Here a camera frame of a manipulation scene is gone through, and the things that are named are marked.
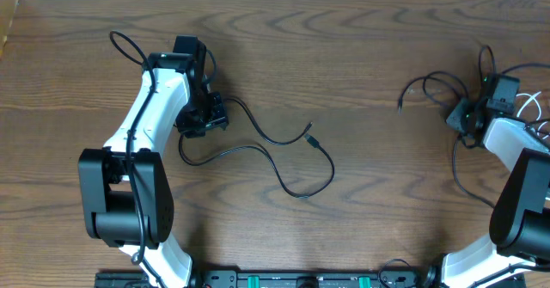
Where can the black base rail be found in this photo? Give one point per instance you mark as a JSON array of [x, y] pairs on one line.
[[232, 279]]

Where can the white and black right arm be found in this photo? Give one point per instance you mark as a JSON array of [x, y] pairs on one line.
[[518, 237]]

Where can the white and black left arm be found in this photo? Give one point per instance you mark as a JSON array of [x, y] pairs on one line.
[[126, 199]]

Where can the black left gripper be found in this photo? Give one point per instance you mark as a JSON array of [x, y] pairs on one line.
[[219, 118]]

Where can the brown cardboard panel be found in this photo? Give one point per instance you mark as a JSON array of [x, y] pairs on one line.
[[7, 13]]

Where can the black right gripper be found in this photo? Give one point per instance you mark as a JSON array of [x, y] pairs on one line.
[[455, 118]]

